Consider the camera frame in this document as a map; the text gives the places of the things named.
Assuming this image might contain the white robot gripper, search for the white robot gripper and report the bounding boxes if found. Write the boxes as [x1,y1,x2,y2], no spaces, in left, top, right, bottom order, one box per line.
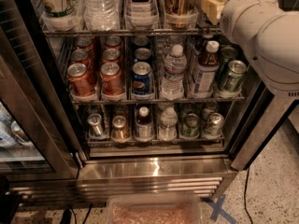
[200,0,280,47]

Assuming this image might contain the red soda can middle left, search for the red soda can middle left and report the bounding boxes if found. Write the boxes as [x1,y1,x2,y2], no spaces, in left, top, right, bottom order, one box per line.
[71,49,92,66]

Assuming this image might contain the blue pepsi can middle shelf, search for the blue pepsi can middle shelf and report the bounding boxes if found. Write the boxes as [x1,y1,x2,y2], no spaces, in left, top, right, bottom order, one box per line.
[132,62,152,95]

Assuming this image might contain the red soda can back left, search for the red soda can back left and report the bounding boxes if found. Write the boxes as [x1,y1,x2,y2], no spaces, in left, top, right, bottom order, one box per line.
[75,37,94,51]

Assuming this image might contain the green can bottom shelf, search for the green can bottom shelf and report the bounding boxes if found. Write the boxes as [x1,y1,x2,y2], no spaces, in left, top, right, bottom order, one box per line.
[180,113,199,138]

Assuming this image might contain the white labelled bottle top shelf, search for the white labelled bottle top shelf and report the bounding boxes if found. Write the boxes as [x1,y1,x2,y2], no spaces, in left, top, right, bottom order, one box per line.
[126,0,155,27]

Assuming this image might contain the tea bottle bottom shelf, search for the tea bottle bottom shelf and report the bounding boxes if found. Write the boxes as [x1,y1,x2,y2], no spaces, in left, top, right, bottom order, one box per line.
[136,106,153,139]

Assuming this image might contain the stainless steel fridge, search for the stainless steel fridge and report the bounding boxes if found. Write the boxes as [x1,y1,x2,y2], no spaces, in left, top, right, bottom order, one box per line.
[0,0,298,206]

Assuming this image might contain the clear plastic bin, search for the clear plastic bin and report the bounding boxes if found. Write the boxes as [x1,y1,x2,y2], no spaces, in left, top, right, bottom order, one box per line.
[106,192,202,224]

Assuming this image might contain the blue tape cross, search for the blue tape cross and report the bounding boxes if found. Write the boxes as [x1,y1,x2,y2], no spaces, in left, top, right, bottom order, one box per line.
[204,194,236,224]

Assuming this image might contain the red soda can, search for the red soda can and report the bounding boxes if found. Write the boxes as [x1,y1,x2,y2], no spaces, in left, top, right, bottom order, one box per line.
[104,35,122,50]
[100,62,124,95]
[67,63,95,96]
[71,49,92,66]
[102,49,122,65]
[75,37,94,51]

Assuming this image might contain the water bottle bottom shelf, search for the water bottle bottom shelf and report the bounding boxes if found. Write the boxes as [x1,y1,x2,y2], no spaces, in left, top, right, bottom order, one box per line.
[158,106,178,141]

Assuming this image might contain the silver can bottom left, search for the silver can bottom left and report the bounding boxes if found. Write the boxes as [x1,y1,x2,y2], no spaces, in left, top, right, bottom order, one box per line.
[87,114,104,136]

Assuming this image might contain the silver green can bottom right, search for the silver green can bottom right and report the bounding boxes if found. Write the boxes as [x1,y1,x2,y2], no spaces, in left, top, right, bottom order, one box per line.
[203,113,224,138]

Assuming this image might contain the water bottle middle shelf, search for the water bottle middle shelf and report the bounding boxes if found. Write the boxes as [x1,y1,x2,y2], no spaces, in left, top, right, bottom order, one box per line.
[162,44,187,100]

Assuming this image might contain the green can middle behind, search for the green can middle behind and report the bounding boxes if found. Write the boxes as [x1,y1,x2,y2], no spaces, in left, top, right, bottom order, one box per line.
[216,46,238,79]

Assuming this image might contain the gold brown tall can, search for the gold brown tall can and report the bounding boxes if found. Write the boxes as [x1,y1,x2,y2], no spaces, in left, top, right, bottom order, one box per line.
[164,0,198,29]

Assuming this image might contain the white 7up can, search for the white 7up can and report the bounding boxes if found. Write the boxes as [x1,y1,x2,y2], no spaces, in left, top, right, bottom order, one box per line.
[41,0,75,18]

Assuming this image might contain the red soda can front left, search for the red soda can front left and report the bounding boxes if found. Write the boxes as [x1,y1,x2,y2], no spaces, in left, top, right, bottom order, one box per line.
[67,63,95,96]

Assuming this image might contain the glass fridge door left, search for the glass fridge door left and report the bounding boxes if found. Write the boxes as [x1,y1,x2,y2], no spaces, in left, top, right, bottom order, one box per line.
[0,0,84,182]

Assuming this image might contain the iced tea bottle white cap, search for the iced tea bottle white cap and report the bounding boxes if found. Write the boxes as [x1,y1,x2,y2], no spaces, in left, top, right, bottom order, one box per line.
[192,40,220,93]

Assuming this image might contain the bronze can bottom shelf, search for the bronze can bottom shelf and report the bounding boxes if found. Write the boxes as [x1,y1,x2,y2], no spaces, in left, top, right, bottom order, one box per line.
[112,116,129,140]

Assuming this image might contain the black power cable right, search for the black power cable right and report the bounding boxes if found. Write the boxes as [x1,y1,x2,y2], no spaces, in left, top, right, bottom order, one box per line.
[243,167,254,224]

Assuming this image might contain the green can middle front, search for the green can middle front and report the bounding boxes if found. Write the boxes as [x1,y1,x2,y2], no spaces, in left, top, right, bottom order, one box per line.
[218,60,247,92]

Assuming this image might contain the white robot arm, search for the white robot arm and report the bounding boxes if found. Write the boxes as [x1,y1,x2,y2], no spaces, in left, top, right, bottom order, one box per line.
[200,0,299,100]

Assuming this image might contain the pepsi can middle behind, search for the pepsi can middle behind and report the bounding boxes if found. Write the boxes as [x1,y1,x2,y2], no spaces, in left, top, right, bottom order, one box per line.
[134,48,152,63]

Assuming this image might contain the clear water bottle top shelf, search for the clear water bottle top shelf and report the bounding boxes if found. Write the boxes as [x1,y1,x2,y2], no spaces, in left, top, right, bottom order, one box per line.
[83,0,120,31]

